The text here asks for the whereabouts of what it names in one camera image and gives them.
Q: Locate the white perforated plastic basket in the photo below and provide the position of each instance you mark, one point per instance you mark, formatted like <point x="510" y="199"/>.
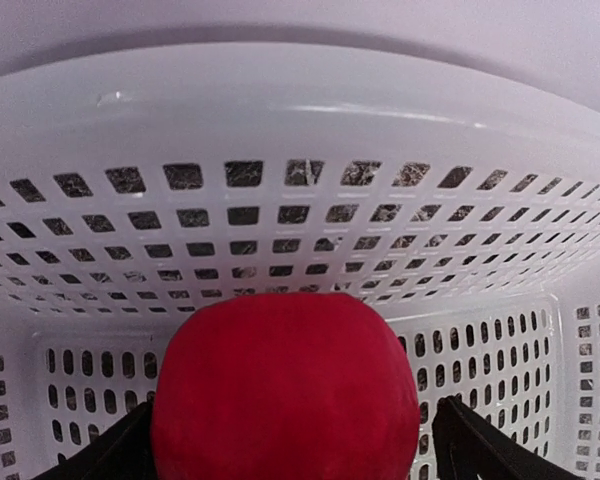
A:
<point x="137" y="187"/>

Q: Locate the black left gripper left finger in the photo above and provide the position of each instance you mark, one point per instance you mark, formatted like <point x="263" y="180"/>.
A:
<point x="121" y="452"/>

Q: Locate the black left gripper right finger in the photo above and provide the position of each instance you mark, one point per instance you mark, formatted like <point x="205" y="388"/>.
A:
<point x="469" y="447"/>

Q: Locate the pink toy fruit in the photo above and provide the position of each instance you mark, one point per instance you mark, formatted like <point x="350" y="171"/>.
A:
<point x="285" y="386"/>

